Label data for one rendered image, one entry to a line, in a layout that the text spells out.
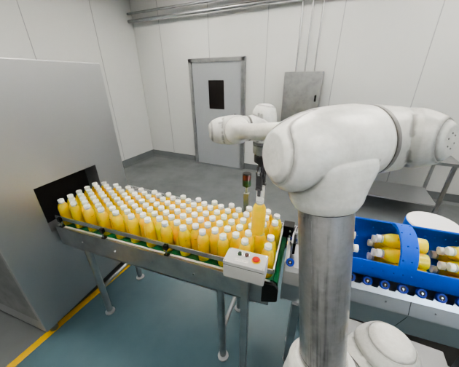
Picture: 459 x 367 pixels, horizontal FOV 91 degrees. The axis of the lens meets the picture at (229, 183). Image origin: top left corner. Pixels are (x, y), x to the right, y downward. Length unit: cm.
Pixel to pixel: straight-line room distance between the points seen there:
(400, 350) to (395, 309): 72
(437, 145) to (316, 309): 35
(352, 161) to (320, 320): 32
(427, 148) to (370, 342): 50
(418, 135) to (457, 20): 413
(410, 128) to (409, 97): 401
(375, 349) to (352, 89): 396
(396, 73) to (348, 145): 407
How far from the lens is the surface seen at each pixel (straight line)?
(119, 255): 178
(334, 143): 36
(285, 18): 458
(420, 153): 47
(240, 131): 79
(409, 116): 48
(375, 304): 147
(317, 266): 47
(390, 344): 78
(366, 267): 129
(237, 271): 114
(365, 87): 440
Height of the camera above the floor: 189
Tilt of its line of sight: 25 degrees down
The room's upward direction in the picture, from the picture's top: 1 degrees counter-clockwise
